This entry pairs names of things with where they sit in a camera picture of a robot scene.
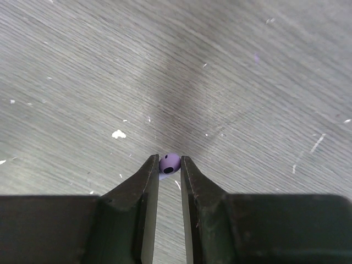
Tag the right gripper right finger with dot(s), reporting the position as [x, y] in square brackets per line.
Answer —
[261, 228]

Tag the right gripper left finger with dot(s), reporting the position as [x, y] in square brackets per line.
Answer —
[117, 227]

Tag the purple earbud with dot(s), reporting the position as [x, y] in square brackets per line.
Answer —
[169, 164]

